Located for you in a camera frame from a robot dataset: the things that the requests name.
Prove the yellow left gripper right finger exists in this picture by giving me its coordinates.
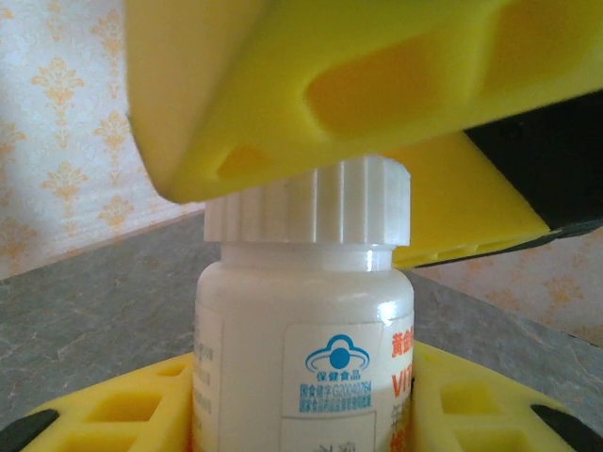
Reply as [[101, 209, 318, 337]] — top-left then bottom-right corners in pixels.
[[412, 340, 603, 452]]

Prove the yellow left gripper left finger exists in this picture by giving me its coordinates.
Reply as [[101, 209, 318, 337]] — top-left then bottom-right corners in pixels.
[[0, 352, 195, 452]]

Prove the white ribbed bottle cap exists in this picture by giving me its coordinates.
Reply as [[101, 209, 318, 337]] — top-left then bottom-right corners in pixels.
[[202, 157, 413, 249]]

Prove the white pill bottle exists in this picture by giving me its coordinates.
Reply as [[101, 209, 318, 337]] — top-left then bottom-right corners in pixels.
[[190, 234, 416, 452]]

